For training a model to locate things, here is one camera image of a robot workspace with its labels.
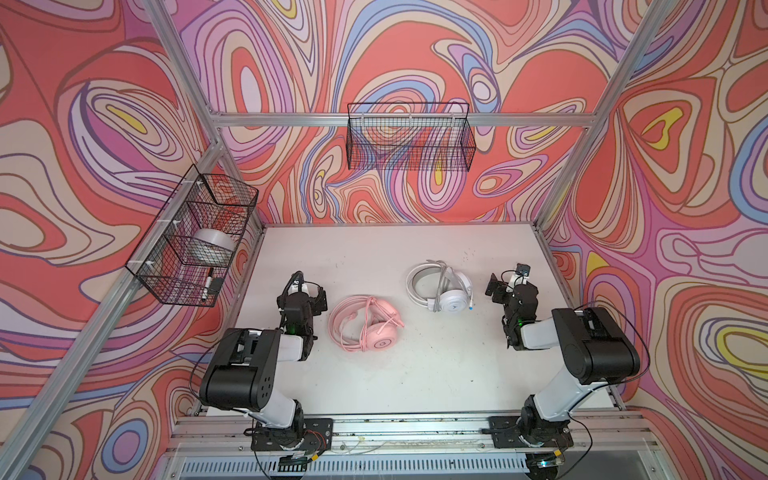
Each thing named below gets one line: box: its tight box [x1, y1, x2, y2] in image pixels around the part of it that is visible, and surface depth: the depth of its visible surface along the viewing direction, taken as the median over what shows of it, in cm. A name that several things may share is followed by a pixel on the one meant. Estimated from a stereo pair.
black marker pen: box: [202, 268, 213, 301], surface depth 74 cm
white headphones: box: [405, 260, 474, 314], surface depth 94 cm
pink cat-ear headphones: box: [328, 295, 405, 352], surface depth 92 cm
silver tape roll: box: [186, 228, 236, 265], surface depth 74 cm
